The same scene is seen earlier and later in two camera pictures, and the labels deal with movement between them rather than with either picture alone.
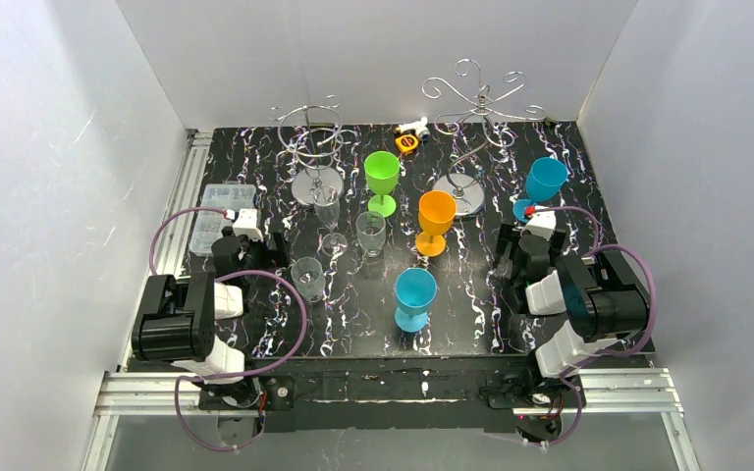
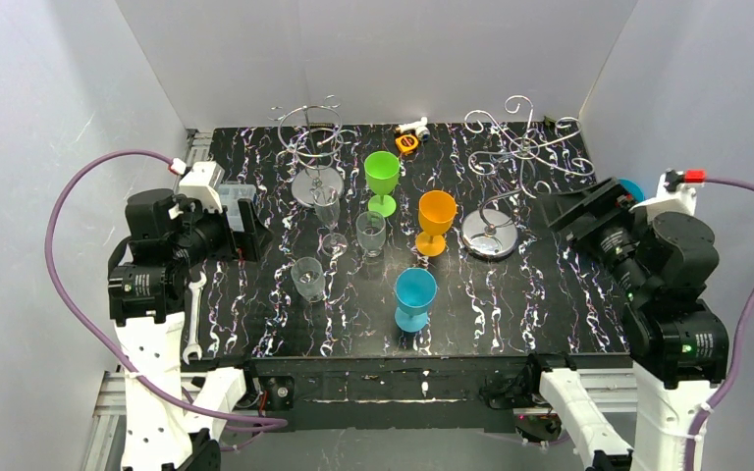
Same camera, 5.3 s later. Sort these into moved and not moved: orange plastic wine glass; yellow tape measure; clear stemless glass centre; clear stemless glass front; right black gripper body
Moved: right black gripper body
Not moved: orange plastic wine glass; clear stemless glass front; yellow tape measure; clear stemless glass centre
